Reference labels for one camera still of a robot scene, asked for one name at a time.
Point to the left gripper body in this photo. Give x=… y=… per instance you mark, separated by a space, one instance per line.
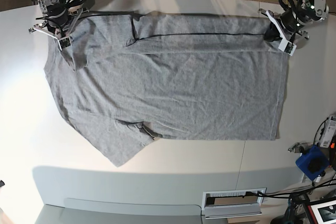
x=291 y=27

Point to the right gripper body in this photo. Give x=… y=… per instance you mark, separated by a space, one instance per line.
x=59 y=26

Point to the grey T-shirt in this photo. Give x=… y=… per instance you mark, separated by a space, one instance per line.
x=127 y=80

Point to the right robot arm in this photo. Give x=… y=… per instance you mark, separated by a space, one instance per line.
x=56 y=7

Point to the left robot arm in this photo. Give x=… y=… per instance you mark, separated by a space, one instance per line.
x=297 y=14

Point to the white barcode power adapter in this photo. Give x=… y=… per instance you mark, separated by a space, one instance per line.
x=328 y=132

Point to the metal table clamp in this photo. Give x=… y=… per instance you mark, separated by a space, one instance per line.
x=299 y=147

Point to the blue plastic device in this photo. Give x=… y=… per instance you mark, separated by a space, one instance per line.
x=313 y=162

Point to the framed picture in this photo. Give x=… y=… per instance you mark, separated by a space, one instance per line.
x=321 y=212

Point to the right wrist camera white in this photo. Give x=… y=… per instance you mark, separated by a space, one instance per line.
x=64 y=42

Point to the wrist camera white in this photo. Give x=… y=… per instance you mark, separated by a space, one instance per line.
x=287 y=46
x=64 y=42

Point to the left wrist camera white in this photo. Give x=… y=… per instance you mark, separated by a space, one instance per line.
x=287 y=46

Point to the table cable grommet box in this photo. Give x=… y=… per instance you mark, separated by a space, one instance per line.
x=232 y=203

